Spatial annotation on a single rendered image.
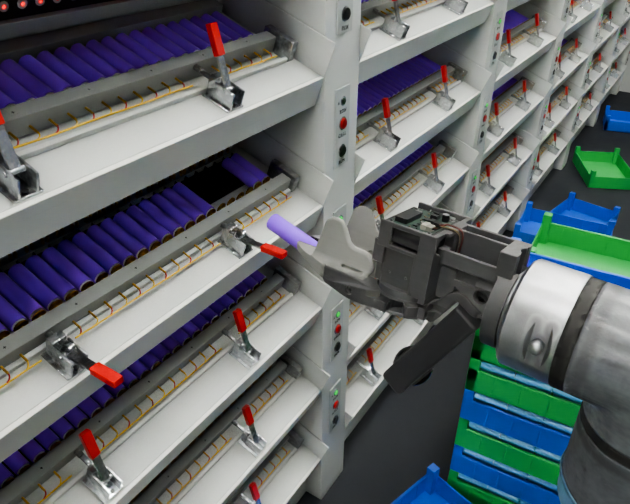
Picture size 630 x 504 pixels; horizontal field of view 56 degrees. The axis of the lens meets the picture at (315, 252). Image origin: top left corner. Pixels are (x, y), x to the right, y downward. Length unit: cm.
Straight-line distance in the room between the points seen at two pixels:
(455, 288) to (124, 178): 33
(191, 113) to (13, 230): 24
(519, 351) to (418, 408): 114
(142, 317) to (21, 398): 15
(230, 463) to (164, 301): 40
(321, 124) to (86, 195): 40
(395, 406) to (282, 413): 55
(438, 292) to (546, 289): 9
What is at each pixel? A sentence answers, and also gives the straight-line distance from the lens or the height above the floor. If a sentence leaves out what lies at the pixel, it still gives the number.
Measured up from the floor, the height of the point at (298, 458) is 15.
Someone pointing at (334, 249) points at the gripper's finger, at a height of 87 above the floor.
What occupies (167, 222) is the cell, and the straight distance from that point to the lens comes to 78.
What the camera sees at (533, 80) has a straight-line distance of 221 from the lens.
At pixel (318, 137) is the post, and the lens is 87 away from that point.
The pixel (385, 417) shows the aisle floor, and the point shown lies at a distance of 156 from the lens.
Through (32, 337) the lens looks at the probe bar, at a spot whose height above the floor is 77.
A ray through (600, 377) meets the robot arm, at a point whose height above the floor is 86.
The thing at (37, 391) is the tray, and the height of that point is 73.
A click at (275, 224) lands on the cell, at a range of 60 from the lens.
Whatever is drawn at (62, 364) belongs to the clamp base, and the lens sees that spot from 64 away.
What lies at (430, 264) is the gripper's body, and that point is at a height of 89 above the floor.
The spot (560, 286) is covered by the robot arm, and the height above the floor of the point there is 90.
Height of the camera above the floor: 115
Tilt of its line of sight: 32 degrees down
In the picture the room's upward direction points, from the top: straight up
